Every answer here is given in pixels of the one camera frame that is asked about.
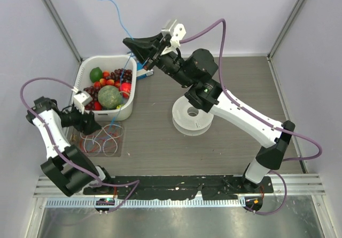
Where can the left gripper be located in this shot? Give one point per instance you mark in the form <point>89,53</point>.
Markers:
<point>88,127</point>

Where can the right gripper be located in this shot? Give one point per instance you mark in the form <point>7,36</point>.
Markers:
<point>145,48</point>

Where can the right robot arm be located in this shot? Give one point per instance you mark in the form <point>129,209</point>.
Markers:
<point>205,93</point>

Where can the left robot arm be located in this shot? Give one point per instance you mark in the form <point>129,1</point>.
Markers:
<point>66,165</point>

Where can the red strawberry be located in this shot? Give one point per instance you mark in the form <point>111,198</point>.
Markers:
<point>97,106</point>

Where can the blue white box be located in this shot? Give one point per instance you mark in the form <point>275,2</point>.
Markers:
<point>141,72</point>

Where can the clear plastic tray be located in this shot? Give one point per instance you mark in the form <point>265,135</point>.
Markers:
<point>106,142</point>

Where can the dark grape bunch upper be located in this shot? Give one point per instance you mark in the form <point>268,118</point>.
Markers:
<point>122,75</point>

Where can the dark grape bunch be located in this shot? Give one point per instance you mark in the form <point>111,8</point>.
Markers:
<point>122,75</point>
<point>93,92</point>

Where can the dark grape bunch lower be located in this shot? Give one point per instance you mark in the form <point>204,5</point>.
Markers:
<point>93,92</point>

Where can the green melon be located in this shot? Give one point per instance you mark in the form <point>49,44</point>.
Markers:
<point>109,97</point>

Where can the red apple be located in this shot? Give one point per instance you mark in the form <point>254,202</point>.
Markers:
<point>125,87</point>

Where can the small peach fruits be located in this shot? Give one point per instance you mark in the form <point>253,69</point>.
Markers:
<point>108,78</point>

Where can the green lime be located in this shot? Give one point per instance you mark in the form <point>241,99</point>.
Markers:
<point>95,74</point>

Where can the white plastic basket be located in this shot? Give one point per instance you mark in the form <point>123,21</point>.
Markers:
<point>109,63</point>

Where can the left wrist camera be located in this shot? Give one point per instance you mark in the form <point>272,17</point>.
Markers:
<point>80,99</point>

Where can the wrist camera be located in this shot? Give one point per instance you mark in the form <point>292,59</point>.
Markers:
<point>176,30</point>
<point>80,99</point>

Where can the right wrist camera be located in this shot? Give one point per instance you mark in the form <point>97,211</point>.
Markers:
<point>176,30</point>

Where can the white slotted cable duct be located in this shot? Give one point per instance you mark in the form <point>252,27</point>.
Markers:
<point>97,202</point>

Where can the white cable spool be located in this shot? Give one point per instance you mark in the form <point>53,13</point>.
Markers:
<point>188,120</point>

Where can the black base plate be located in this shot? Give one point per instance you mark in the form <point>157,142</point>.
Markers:
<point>212,187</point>

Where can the aluminium rail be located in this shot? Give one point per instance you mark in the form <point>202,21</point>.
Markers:
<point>297,184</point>

